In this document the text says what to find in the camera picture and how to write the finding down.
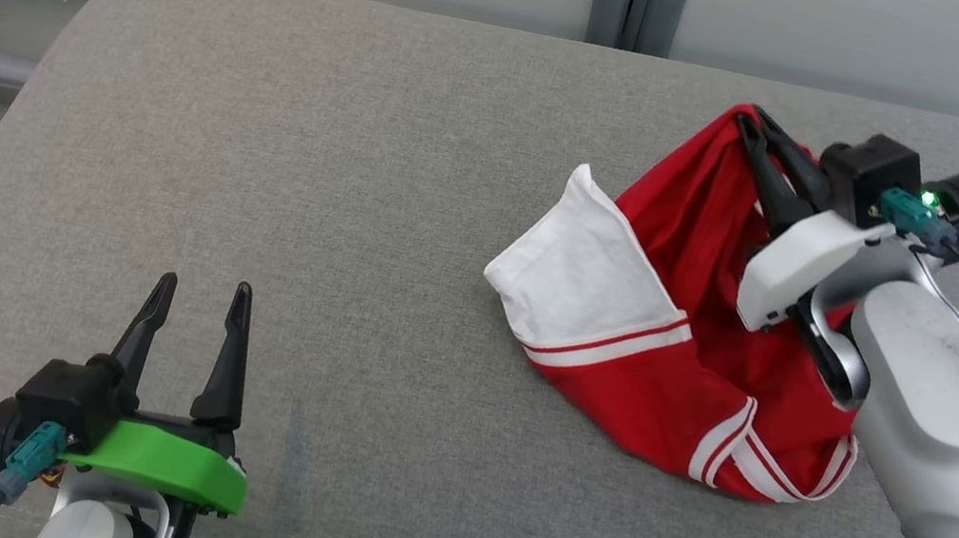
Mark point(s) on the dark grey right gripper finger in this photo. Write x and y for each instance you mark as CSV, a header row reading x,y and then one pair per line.
x,y
799,166
775,196

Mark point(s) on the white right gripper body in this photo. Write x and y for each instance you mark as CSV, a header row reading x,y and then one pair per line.
x,y
797,271

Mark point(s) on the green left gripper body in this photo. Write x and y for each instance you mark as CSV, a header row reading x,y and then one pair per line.
x,y
170,461

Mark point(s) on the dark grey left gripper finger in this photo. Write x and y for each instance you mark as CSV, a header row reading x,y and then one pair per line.
x,y
227,373
145,332

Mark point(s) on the red white basketball jersey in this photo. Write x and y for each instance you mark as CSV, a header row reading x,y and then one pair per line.
x,y
695,245

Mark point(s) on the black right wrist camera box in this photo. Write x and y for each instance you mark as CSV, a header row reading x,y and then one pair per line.
x,y
869,177

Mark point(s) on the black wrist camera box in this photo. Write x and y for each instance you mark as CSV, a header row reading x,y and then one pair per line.
x,y
869,177
69,397

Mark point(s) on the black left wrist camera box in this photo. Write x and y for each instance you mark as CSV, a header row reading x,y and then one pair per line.
x,y
69,397

